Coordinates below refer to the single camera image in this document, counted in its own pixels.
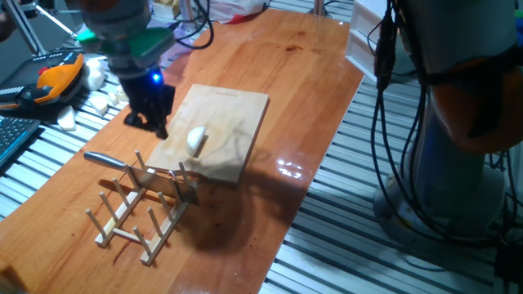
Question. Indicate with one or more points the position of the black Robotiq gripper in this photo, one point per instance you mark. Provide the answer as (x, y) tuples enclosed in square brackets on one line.
[(143, 94)]

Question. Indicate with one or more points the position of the steel cleaver knife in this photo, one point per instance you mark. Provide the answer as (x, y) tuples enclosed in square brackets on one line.
[(104, 159)]

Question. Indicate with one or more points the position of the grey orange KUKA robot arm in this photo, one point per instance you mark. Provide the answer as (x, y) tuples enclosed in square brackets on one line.
[(453, 36)]

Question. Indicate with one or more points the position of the large white radish chunk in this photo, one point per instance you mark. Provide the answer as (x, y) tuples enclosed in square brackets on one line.
[(94, 75)]

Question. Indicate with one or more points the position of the light wooden cutting board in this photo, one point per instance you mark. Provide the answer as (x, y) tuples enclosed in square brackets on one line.
[(229, 118)]

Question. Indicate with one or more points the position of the wooden peg dish rack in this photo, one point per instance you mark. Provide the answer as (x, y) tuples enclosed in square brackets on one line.
[(118, 218)]

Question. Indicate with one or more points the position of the orange black teach pendant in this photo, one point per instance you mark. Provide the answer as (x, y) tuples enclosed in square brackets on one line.
[(57, 77)]

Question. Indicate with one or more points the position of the aluminium pole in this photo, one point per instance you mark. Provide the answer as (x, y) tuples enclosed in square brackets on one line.
[(187, 10)]

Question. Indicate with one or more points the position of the large varnished wooden board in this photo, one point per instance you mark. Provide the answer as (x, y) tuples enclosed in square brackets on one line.
[(265, 81)]

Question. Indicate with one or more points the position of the black computer keyboard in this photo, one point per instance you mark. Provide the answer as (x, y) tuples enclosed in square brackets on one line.
[(14, 134)]

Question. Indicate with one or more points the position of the thin grey metal rod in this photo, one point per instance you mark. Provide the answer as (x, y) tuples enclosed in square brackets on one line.
[(57, 22)]

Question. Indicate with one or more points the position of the white red-print plastic bag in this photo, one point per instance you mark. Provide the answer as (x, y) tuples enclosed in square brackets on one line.
[(237, 10)]

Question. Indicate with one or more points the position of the grey metal stand leg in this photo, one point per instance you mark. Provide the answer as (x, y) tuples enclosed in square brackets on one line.
[(24, 28)]

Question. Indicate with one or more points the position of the white plastic box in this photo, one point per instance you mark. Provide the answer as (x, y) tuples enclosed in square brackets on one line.
[(358, 45)]

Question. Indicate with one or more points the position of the aluminium frame strut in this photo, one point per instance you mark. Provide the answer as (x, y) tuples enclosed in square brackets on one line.
[(319, 7)]

